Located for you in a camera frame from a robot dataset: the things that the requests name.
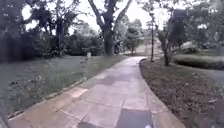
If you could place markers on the large forked tree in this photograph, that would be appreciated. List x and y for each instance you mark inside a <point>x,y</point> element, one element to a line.
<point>107,36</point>

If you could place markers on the low trimmed hedge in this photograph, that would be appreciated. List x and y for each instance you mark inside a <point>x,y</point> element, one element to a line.
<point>198,61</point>

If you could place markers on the wood of dark trees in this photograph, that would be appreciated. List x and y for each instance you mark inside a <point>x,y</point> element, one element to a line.
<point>40,33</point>

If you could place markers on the short pale post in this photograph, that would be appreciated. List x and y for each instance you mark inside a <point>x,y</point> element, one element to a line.
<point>88,55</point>

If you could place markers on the thin straight tree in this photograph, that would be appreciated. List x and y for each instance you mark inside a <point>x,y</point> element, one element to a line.
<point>152,43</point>

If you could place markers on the green grass field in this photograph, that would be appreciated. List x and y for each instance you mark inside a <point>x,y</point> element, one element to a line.
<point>43,76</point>

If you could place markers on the paved slab path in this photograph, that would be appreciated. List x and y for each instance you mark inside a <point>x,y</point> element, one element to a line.
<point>110,100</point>

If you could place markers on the robot's own part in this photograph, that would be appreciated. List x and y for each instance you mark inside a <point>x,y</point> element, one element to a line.
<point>148,126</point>

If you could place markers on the leaf-strewn grass ground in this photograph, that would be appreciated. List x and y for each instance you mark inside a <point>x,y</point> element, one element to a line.
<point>180,90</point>

